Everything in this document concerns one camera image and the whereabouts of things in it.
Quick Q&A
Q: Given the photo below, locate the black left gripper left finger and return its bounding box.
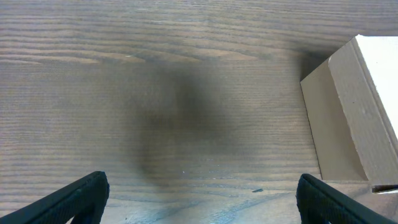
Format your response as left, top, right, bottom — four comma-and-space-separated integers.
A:
1, 171, 109, 224

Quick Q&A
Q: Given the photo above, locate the cardboard box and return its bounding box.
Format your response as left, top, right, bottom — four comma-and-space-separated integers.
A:
300, 35, 397, 194

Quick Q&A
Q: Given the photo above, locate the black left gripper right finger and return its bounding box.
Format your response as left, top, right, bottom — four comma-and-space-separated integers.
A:
296, 174, 396, 224

